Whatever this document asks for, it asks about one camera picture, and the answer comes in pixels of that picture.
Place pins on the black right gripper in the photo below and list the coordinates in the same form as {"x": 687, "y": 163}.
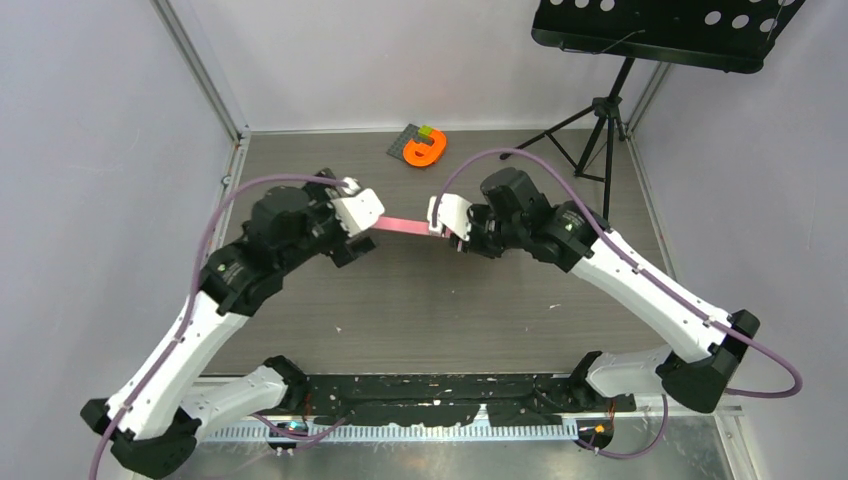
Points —
{"x": 475, "y": 212}

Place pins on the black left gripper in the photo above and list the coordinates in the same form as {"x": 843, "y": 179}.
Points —
{"x": 341, "y": 249}

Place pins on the pink wooden picture frame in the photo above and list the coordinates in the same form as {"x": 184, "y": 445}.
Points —
{"x": 411, "y": 227}

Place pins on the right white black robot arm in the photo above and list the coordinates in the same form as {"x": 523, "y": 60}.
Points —
{"x": 699, "y": 356}

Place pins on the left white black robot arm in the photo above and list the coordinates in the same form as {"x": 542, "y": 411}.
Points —
{"x": 153, "y": 423}

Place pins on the green toy brick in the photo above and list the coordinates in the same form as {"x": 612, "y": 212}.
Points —
{"x": 425, "y": 133}

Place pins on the grey building plate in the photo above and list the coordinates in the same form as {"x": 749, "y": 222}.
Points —
{"x": 396, "y": 148}

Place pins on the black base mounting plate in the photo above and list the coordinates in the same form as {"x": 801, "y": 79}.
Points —
{"x": 444, "y": 400}

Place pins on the black music stand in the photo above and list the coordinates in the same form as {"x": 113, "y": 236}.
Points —
{"x": 722, "y": 35}

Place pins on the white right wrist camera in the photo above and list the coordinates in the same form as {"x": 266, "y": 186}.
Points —
{"x": 450, "y": 216}

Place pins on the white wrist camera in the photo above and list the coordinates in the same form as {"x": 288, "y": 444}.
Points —
{"x": 450, "y": 216}
{"x": 357, "y": 208}

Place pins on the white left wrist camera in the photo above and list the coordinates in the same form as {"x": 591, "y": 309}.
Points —
{"x": 357, "y": 208}

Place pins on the aluminium rail front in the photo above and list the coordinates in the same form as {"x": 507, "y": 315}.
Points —
{"x": 220, "y": 405}

